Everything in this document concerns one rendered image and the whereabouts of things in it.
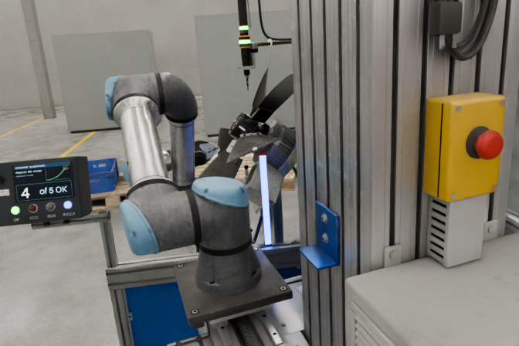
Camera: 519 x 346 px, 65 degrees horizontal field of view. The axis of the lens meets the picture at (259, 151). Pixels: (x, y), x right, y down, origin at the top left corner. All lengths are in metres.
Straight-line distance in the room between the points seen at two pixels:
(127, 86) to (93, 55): 7.80
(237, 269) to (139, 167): 0.31
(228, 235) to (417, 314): 0.45
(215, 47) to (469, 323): 6.74
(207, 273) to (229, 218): 0.14
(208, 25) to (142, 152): 6.20
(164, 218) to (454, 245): 0.51
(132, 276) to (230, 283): 0.65
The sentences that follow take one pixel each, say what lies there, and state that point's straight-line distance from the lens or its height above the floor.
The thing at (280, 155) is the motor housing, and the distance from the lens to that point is 1.73.
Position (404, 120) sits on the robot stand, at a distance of 0.57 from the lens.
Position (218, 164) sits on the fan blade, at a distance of 1.77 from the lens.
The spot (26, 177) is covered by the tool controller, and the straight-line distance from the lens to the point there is 1.41.
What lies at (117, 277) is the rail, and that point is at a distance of 1.51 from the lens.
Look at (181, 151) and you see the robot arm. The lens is 1.28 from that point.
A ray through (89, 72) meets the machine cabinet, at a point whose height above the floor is 1.19.
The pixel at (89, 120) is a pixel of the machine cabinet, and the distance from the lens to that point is 9.08.
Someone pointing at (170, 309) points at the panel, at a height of 0.67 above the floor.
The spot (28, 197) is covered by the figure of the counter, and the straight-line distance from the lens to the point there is 1.41.
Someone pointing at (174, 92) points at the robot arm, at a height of 1.44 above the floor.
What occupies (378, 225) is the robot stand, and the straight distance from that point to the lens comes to 0.60.
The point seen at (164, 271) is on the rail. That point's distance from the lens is 1.48.
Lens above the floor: 1.55
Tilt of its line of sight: 15 degrees down
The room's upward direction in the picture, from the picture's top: 4 degrees counter-clockwise
